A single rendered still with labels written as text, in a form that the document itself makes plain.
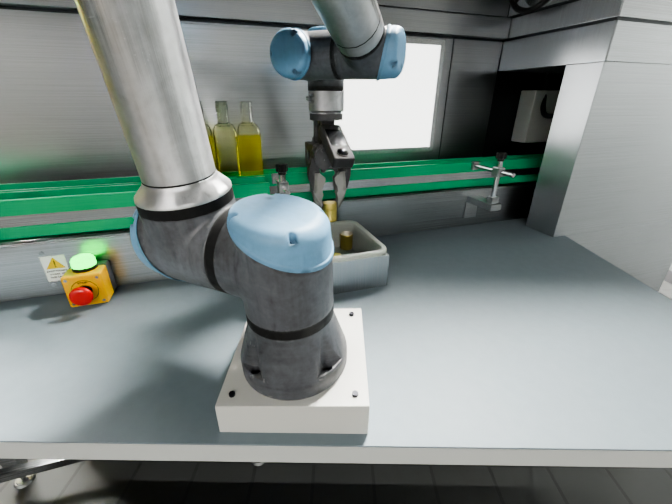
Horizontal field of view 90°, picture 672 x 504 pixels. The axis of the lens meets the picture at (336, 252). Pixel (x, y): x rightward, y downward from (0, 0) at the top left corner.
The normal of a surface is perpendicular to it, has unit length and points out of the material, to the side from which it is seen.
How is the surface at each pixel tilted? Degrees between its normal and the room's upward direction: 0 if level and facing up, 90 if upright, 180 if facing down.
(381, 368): 0
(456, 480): 0
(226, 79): 90
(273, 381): 77
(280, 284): 94
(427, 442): 0
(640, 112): 90
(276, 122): 90
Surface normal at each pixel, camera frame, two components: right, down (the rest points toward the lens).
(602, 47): -0.95, 0.13
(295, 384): 0.15, 0.18
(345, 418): -0.01, 0.41
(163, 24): 0.90, 0.20
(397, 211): 0.32, 0.40
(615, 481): 0.00, -0.91
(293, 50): -0.41, 0.37
